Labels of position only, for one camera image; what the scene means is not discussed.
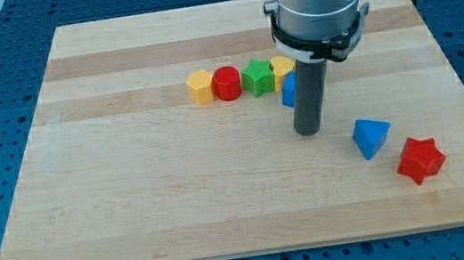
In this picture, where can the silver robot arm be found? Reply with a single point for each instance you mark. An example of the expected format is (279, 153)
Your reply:
(314, 32)

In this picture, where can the red star block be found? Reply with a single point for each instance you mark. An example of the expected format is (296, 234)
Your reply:
(420, 159)

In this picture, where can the red cylinder block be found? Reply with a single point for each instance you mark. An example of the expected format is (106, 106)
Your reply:
(226, 82)

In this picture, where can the blue triangle block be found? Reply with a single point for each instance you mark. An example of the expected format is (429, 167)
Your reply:
(370, 135)

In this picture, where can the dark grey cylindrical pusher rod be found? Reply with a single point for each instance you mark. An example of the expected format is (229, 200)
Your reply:
(310, 78)

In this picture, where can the yellow hexagon block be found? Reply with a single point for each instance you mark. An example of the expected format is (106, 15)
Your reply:
(200, 87)

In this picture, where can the blue block behind rod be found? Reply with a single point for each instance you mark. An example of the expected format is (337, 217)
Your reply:
(288, 90)

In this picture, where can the green star block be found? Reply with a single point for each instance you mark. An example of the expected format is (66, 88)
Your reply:
(257, 77)

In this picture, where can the yellow rounded block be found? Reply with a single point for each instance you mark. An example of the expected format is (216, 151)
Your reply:
(281, 67)

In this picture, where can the wooden board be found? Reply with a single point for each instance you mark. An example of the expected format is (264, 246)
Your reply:
(121, 165)

